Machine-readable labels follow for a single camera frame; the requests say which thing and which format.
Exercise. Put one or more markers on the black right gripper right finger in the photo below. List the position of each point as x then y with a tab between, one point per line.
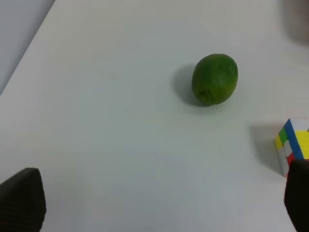
296	196

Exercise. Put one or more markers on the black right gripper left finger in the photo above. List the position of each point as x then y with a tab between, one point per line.
22	202

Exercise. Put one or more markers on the green lemon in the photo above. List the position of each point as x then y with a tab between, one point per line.
214	79

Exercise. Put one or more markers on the multicoloured puzzle cube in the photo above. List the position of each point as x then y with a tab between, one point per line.
292	142

